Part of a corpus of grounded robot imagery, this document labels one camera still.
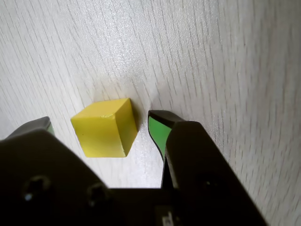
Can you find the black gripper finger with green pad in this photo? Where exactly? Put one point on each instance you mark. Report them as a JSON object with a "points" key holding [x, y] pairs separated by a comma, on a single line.
{"points": [[200, 164]]}

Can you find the yellow wooden cube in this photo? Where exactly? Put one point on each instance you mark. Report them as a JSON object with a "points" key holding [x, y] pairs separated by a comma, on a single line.
{"points": [[101, 134]]}

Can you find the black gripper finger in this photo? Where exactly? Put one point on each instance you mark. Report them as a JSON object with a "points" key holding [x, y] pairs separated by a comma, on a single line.
{"points": [[47, 176]]}

